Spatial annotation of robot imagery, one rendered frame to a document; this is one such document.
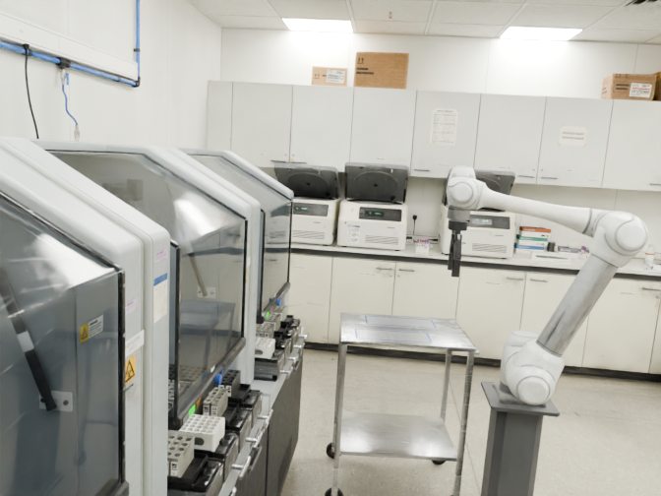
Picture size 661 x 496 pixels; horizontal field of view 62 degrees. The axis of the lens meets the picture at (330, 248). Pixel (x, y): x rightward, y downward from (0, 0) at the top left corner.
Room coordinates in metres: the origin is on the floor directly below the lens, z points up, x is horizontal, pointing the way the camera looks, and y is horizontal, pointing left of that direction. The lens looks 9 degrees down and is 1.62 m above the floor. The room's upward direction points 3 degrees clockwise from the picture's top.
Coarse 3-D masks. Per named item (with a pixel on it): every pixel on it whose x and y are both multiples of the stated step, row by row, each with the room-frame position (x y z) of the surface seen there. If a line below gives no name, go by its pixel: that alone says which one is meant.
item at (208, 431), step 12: (192, 420) 1.44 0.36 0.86; (204, 420) 1.46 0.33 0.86; (216, 420) 1.45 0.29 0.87; (168, 432) 1.39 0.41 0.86; (180, 432) 1.38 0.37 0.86; (192, 432) 1.38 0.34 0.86; (204, 432) 1.38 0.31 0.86; (216, 432) 1.39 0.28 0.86; (204, 444) 1.38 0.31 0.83; (216, 444) 1.40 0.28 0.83
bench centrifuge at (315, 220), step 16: (288, 176) 4.72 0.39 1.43; (304, 176) 4.68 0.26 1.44; (320, 176) 4.65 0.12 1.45; (336, 176) 4.61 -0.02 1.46; (304, 192) 4.92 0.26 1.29; (320, 192) 4.88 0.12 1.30; (336, 192) 4.74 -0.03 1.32; (304, 208) 4.47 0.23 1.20; (320, 208) 4.46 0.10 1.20; (336, 208) 4.63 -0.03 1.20; (304, 224) 4.43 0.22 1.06; (320, 224) 4.42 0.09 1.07; (336, 224) 4.70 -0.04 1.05; (304, 240) 4.43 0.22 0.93; (320, 240) 4.42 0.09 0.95
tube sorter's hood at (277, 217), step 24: (216, 168) 2.32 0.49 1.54; (240, 168) 2.66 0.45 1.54; (264, 192) 2.43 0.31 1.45; (264, 216) 2.06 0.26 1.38; (288, 216) 2.58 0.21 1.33; (264, 240) 2.06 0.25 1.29; (288, 240) 2.61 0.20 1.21; (264, 264) 2.09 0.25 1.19; (288, 264) 2.64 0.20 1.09; (264, 288) 2.11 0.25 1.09; (288, 288) 2.60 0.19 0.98; (264, 312) 2.10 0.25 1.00
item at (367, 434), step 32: (352, 320) 2.66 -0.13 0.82; (384, 320) 2.69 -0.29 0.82; (416, 320) 2.73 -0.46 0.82; (448, 320) 2.76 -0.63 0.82; (448, 352) 2.77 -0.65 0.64; (448, 384) 2.77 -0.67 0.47; (352, 416) 2.71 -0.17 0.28; (384, 416) 2.73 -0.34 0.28; (416, 416) 2.76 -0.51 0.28; (352, 448) 2.39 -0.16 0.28; (384, 448) 2.41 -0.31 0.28; (416, 448) 2.43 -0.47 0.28; (448, 448) 2.45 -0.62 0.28
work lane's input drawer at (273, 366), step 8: (280, 352) 2.15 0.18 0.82; (256, 360) 2.08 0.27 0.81; (264, 360) 2.07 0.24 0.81; (272, 360) 2.07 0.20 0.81; (280, 360) 2.12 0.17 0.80; (256, 368) 2.07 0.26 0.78; (264, 368) 2.06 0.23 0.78; (272, 368) 2.06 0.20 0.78; (280, 368) 2.12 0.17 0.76; (288, 376) 2.07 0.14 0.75
